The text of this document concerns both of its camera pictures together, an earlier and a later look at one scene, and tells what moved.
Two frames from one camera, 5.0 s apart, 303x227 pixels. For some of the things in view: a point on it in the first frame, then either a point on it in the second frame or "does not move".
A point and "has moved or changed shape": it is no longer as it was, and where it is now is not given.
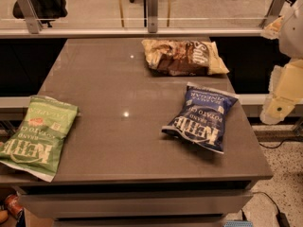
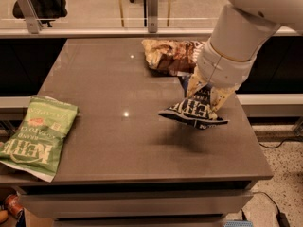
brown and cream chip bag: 183,58 does not move
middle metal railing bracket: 152,10 does not move
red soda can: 14,205 does not move
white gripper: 294,32 to 223,70
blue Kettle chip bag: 201,115 has moved or changed shape
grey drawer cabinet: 135,203 does not move
